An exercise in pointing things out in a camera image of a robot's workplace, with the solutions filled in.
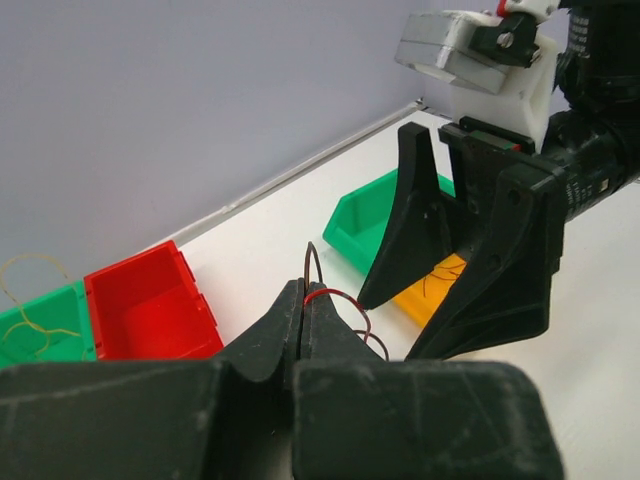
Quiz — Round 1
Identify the yellow plastic bin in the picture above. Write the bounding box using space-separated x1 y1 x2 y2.
393 254 467 327

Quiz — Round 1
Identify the yellow wire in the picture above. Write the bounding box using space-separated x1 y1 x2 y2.
0 253 84 361

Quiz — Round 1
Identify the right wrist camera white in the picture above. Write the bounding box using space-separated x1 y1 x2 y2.
395 1 560 153

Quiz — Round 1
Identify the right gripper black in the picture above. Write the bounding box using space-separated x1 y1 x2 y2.
358 119 567 359

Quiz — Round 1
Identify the green plastic bin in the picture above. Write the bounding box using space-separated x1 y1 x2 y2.
1 281 97 368
322 168 459 281

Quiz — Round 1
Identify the red plastic bin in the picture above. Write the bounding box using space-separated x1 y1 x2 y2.
84 240 224 361

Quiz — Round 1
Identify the brown wire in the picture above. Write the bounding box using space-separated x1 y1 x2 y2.
303 241 391 362

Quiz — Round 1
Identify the right green plastic bin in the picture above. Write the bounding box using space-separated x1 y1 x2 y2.
322 168 459 281

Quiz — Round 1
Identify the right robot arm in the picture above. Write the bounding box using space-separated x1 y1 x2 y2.
358 1 639 359

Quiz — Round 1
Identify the left green plastic bin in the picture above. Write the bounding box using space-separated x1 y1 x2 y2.
1 281 97 368

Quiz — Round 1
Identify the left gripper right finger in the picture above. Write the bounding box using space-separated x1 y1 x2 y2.
289 282 564 480

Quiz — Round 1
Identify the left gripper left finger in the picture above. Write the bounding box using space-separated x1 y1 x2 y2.
1 280 305 479

